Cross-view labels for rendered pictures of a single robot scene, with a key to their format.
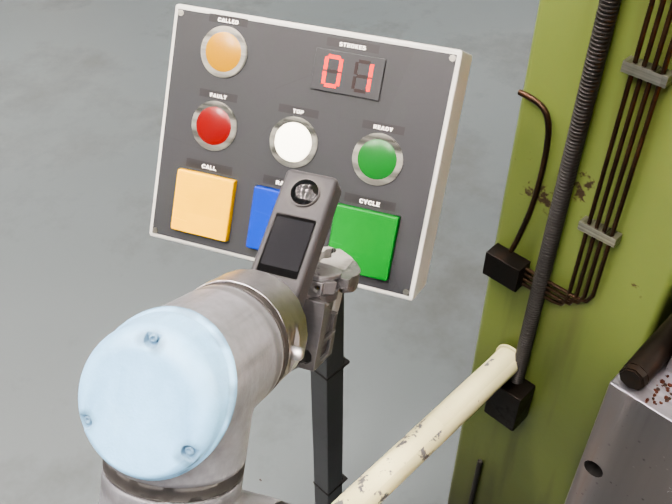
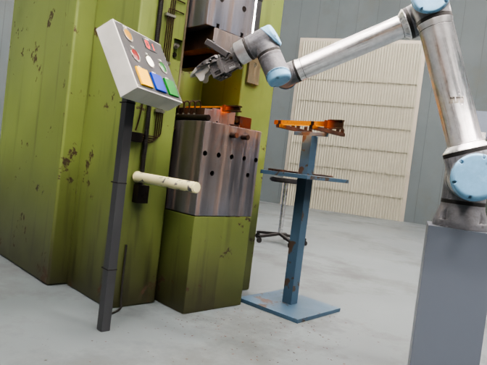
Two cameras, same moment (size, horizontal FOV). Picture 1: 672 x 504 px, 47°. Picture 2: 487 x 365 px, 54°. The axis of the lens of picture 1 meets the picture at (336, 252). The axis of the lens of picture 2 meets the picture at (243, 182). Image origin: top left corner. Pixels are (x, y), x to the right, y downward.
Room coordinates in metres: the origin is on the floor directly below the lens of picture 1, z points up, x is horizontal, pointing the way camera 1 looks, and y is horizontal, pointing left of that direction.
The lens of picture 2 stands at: (0.29, 1.92, 0.73)
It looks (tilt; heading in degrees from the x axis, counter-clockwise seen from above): 2 degrees down; 271
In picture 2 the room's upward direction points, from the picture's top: 7 degrees clockwise
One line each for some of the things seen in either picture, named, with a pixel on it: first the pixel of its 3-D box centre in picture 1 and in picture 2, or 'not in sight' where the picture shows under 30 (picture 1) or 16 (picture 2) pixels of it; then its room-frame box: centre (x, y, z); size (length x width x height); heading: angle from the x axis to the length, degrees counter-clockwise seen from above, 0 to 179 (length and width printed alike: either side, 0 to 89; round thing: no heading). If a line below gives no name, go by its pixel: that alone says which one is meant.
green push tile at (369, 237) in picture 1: (362, 241); (169, 88); (0.66, -0.03, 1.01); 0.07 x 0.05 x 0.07; 70
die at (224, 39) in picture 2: not in sight; (201, 46); (0.63, -0.58, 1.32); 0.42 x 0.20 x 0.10; 135
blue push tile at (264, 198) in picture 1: (281, 222); (157, 83); (0.70, 0.06, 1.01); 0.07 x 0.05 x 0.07; 70
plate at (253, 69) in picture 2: not in sight; (253, 68); (0.35, -0.75, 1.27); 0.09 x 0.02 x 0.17; 45
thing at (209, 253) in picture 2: not in sight; (185, 250); (0.60, -0.63, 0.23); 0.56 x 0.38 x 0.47; 135
